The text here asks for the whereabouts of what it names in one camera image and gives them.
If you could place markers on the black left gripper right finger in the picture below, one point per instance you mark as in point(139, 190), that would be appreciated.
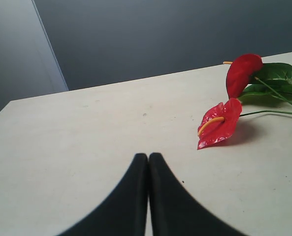
point(174, 212)

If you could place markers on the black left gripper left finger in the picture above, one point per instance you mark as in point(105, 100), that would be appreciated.
point(124, 211)

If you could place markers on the red anthurium flower stem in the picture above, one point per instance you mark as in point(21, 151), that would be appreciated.
point(247, 75)

